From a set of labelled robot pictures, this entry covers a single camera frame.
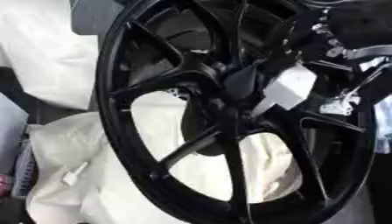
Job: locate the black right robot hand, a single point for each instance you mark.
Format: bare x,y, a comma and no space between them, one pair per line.
289,86

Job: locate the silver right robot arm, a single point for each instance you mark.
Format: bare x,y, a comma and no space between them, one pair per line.
357,52

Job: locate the black spoked wheel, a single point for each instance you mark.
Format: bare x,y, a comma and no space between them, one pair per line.
115,116

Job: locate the white pin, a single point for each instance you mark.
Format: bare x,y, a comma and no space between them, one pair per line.
71,176

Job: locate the pale blue cloth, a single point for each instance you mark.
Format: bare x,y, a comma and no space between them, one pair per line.
384,125

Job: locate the grey panel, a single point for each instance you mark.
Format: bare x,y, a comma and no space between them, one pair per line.
92,14

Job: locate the white padded cushion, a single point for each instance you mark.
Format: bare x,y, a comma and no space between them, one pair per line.
61,140

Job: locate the white draped sheet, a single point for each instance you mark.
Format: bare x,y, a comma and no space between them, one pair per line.
46,52

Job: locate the striped fabric bag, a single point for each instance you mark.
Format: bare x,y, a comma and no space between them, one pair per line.
23,169

